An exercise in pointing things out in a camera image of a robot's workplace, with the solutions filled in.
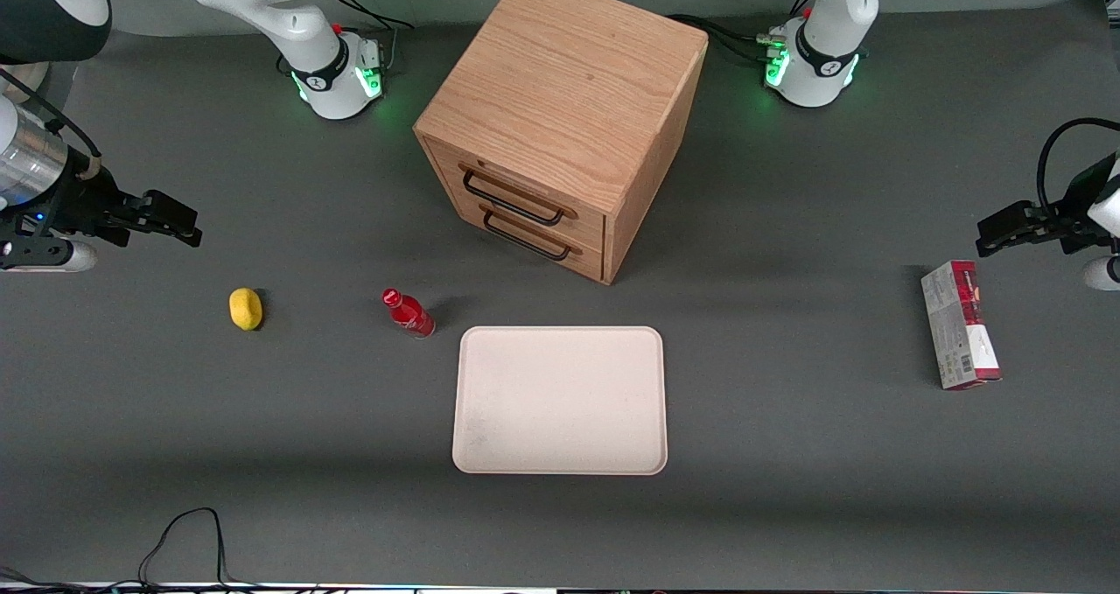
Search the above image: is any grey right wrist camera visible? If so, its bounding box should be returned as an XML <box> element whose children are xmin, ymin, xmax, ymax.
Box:
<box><xmin>0</xmin><ymin>239</ymin><xmax>98</xmax><ymax>274</ymax></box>

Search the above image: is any black right arm wrist cable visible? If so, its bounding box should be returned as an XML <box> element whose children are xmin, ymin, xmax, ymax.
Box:
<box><xmin>0</xmin><ymin>69</ymin><xmax>102</xmax><ymax>159</ymax></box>

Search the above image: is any red and white carton box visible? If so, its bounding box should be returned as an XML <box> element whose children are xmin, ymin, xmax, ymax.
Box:
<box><xmin>920</xmin><ymin>260</ymin><xmax>1004</xmax><ymax>391</ymax></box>

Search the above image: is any yellow lemon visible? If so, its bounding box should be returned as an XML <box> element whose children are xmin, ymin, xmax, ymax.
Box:
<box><xmin>229</xmin><ymin>288</ymin><xmax>263</xmax><ymax>332</ymax></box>

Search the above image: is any red coke bottle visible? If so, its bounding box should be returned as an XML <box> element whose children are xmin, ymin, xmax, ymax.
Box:
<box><xmin>381</xmin><ymin>288</ymin><xmax>436</xmax><ymax>339</ymax></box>

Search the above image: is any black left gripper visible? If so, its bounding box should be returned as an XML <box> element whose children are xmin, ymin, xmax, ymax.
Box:
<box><xmin>976</xmin><ymin>153</ymin><xmax>1120</xmax><ymax>258</ymax></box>

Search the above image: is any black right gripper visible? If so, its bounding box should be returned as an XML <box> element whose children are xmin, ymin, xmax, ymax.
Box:
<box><xmin>0</xmin><ymin>171</ymin><xmax>204</xmax><ymax>268</ymax></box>

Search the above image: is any black arm base cable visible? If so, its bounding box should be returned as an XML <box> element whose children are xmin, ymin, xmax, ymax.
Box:
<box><xmin>327</xmin><ymin>0</ymin><xmax>416</xmax><ymax>33</ymax></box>
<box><xmin>665</xmin><ymin>13</ymin><xmax>774</xmax><ymax>63</ymax></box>

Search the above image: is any black left arm base cable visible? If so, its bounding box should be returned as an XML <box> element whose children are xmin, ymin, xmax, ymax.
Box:
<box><xmin>665</xmin><ymin>13</ymin><xmax>774</xmax><ymax>63</ymax></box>

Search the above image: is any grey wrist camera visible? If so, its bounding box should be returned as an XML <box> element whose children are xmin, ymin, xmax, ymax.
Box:
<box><xmin>0</xmin><ymin>239</ymin><xmax>98</xmax><ymax>274</ymax></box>
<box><xmin>1082</xmin><ymin>256</ymin><xmax>1120</xmax><ymax>292</ymax></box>

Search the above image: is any black looped cable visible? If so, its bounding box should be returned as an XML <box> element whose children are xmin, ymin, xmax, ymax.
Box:
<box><xmin>138</xmin><ymin>507</ymin><xmax>230</xmax><ymax>590</ymax></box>

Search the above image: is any wooden drawer cabinet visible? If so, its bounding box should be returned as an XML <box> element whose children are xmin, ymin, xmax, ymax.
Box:
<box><xmin>413</xmin><ymin>0</ymin><xmax>709</xmax><ymax>286</ymax></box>

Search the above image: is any black arm wrist cable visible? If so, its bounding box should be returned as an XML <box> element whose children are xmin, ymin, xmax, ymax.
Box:
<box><xmin>1036</xmin><ymin>117</ymin><xmax>1120</xmax><ymax>220</ymax></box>
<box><xmin>0</xmin><ymin>69</ymin><xmax>102</xmax><ymax>159</ymax></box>

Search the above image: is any black right arm base cable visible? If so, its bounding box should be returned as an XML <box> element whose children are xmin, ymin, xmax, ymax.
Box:
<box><xmin>327</xmin><ymin>0</ymin><xmax>416</xmax><ymax>33</ymax></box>

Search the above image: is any black metal drawer handle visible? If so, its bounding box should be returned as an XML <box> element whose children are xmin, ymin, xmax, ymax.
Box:
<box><xmin>482</xmin><ymin>209</ymin><xmax>573</xmax><ymax>262</ymax></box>
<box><xmin>460</xmin><ymin>168</ymin><xmax>566</xmax><ymax>227</ymax></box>

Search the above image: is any black left arm wrist cable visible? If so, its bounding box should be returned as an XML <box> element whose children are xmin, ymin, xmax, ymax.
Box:
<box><xmin>1036</xmin><ymin>117</ymin><xmax>1120</xmax><ymax>220</ymax></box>

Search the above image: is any beige plastic tray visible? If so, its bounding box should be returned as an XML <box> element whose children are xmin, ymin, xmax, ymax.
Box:
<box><xmin>451</xmin><ymin>325</ymin><xmax>669</xmax><ymax>476</ymax></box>

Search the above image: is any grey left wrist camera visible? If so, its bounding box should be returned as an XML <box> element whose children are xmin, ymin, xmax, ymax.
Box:
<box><xmin>1082</xmin><ymin>256</ymin><xmax>1120</xmax><ymax>292</ymax></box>

